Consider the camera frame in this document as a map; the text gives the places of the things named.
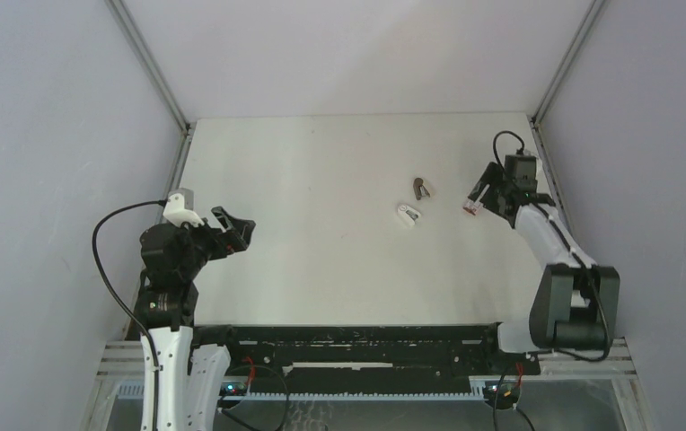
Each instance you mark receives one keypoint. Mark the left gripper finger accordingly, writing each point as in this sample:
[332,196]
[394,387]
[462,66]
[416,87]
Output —
[225,219]
[241,232]

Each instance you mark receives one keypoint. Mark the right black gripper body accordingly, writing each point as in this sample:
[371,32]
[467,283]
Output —
[504,190]

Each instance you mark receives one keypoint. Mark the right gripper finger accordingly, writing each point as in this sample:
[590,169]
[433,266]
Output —
[486,180]
[488,197]

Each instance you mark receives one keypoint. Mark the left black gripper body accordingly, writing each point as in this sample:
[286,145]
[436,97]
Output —
[202,243]

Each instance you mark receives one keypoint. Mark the red white staple box sleeve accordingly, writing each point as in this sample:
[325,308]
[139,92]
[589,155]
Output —
[472,207]

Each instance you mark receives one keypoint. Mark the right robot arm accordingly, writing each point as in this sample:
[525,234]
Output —
[575,305]

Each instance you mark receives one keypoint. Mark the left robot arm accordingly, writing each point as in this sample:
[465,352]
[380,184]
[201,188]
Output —
[182,382]

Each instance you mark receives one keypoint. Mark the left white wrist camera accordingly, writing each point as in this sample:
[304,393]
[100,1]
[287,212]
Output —
[179,209]

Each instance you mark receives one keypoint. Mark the left circuit board with wires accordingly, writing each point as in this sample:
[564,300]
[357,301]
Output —
[242,389]

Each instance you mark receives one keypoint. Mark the circuit board with wires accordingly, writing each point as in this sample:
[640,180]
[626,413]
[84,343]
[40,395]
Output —
[242,389]
[505,395]

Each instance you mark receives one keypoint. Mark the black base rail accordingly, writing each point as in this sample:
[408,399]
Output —
[366,360]

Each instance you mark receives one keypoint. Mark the right circuit board with wires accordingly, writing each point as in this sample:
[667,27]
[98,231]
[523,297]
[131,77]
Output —
[505,395]

